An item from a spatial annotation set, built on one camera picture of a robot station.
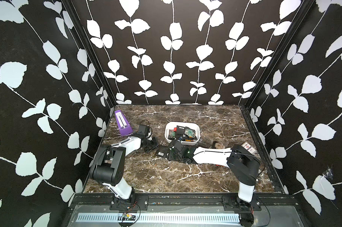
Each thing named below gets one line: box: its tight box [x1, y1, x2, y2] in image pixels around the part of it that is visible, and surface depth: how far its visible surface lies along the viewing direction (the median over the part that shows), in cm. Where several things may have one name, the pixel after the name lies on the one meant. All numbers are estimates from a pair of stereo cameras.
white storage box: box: [164, 121, 201, 146], surface depth 103 cm
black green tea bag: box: [168, 129, 177, 140], surface depth 103 cm
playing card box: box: [240, 141, 258, 156], surface depth 96 cm
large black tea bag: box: [155, 144, 170, 159], surface depth 95 cm
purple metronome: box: [114, 109, 134, 137], surface depth 98 cm
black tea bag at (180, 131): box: [176, 125, 186, 137], surface depth 104 cm
